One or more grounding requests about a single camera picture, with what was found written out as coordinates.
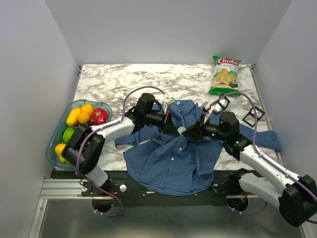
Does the orange fruit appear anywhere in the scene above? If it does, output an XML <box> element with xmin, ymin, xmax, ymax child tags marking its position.
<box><xmin>80</xmin><ymin>103</ymin><xmax>94</xmax><ymax>115</ymax></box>
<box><xmin>77</xmin><ymin>112</ymin><xmax>91</xmax><ymax>123</ymax></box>

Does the yellow mango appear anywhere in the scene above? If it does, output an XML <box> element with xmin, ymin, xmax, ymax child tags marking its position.
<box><xmin>66</xmin><ymin>108</ymin><xmax>81</xmax><ymax>126</ymax></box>

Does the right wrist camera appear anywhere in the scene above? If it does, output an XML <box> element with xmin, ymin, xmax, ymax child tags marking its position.
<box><xmin>200</xmin><ymin>102</ymin><xmax>214</xmax><ymax>124</ymax></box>

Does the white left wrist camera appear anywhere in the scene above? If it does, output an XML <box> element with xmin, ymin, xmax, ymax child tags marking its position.
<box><xmin>162</xmin><ymin>94</ymin><xmax>175</xmax><ymax>114</ymax></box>

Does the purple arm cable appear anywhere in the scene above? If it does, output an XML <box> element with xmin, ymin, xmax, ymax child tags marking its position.
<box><xmin>75</xmin><ymin>86</ymin><xmax>169</xmax><ymax>217</ymax></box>
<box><xmin>208</xmin><ymin>91</ymin><xmax>317</xmax><ymax>224</ymax></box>

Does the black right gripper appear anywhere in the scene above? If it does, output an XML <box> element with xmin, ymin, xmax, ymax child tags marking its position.
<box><xmin>182</xmin><ymin>114</ymin><xmax>228</xmax><ymax>142</ymax></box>

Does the teal plastic fruit basket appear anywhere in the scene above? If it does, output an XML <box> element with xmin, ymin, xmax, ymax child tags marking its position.
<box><xmin>46</xmin><ymin>99</ymin><xmax>112</xmax><ymax>171</ymax></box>

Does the aluminium frame rail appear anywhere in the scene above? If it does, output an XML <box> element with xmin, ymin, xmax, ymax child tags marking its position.
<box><xmin>40</xmin><ymin>179</ymin><xmax>82</xmax><ymax>199</ymax></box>

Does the yellow pear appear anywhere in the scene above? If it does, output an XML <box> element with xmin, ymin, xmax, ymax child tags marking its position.
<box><xmin>55</xmin><ymin>143</ymin><xmax>66</xmax><ymax>163</ymax></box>

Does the green cassava chips bag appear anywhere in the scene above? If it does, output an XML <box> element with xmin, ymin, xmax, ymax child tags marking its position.
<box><xmin>209</xmin><ymin>56</ymin><xmax>241</xmax><ymax>95</ymax></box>

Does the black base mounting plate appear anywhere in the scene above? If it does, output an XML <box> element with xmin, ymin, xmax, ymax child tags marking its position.
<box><xmin>80</xmin><ymin>170</ymin><xmax>248</xmax><ymax>207</ymax></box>

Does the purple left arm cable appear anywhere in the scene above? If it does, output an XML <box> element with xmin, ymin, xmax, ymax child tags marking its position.
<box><xmin>75</xmin><ymin>86</ymin><xmax>169</xmax><ymax>217</ymax></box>

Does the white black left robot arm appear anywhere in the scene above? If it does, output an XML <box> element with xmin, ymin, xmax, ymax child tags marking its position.
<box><xmin>61</xmin><ymin>93</ymin><xmax>179</xmax><ymax>196</ymax></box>

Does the blue checked shirt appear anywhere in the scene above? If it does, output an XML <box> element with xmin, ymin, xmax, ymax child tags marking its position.
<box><xmin>114</xmin><ymin>100</ymin><xmax>282</xmax><ymax>196</ymax></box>

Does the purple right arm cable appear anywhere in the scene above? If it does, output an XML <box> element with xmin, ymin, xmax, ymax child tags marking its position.
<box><xmin>208</xmin><ymin>91</ymin><xmax>317</xmax><ymax>224</ymax></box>

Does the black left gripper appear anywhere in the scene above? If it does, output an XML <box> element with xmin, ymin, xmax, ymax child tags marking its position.
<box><xmin>144</xmin><ymin>110</ymin><xmax>180</xmax><ymax>137</ymax></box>

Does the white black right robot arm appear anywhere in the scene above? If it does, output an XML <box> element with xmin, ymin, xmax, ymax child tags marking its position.
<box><xmin>182</xmin><ymin>112</ymin><xmax>317</xmax><ymax>227</ymax></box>

